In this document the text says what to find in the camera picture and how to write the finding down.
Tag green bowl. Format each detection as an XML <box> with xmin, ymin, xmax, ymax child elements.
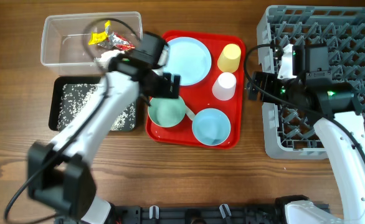
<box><xmin>148</xmin><ymin>96</ymin><xmax>186</xmax><ymax>128</ymax></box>

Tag red silver foil wrapper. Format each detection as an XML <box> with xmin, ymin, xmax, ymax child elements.
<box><xmin>98</xmin><ymin>32</ymin><xmax>135</xmax><ymax>51</ymax></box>

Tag light blue bowl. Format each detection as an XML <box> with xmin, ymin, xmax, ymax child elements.
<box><xmin>192</xmin><ymin>108</ymin><xmax>232</xmax><ymax>146</ymax></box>

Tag yellow foil wrapper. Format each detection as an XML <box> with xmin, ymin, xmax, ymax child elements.
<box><xmin>88</xmin><ymin>21</ymin><xmax>111</xmax><ymax>45</ymax></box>

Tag white rice grains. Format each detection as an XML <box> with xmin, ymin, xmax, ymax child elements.
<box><xmin>55</xmin><ymin>83</ymin><xmax>136</xmax><ymax>132</ymax></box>

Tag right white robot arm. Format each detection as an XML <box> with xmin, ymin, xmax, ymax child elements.
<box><xmin>246</xmin><ymin>71</ymin><xmax>365</xmax><ymax>223</ymax></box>

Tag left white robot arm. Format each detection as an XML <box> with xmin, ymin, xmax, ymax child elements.
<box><xmin>26</xmin><ymin>49</ymin><xmax>179</xmax><ymax>223</ymax></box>

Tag black waste tray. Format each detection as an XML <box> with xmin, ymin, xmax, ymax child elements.
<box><xmin>49</xmin><ymin>76</ymin><xmax>136</xmax><ymax>132</ymax></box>

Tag clear plastic waste bin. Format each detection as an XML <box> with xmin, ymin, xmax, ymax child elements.
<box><xmin>40</xmin><ymin>11</ymin><xmax>143</xmax><ymax>75</ymax></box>

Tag grey dishwasher rack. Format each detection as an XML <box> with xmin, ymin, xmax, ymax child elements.
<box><xmin>257</xmin><ymin>5</ymin><xmax>365</xmax><ymax>159</ymax></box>

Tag white plastic cup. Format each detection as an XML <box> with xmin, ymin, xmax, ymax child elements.
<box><xmin>212</xmin><ymin>72</ymin><xmax>237</xmax><ymax>101</ymax></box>

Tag large light blue plate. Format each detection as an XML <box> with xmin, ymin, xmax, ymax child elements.
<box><xmin>163</xmin><ymin>37</ymin><xmax>212</xmax><ymax>86</ymax></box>

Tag white plastic spoon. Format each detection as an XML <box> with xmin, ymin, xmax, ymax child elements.
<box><xmin>186</xmin><ymin>106</ymin><xmax>195</xmax><ymax>121</ymax></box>

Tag red serving tray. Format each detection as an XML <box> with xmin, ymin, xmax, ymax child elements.
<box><xmin>146</xmin><ymin>30</ymin><xmax>245</xmax><ymax>149</ymax></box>

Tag yellow plastic cup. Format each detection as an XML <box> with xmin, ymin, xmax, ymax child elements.
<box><xmin>217</xmin><ymin>44</ymin><xmax>241</xmax><ymax>73</ymax></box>

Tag crumpled white tissue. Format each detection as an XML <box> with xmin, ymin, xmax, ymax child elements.
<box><xmin>94</xmin><ymin>50</ymin><xmax>125</xmax><ymax>70</ymax></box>

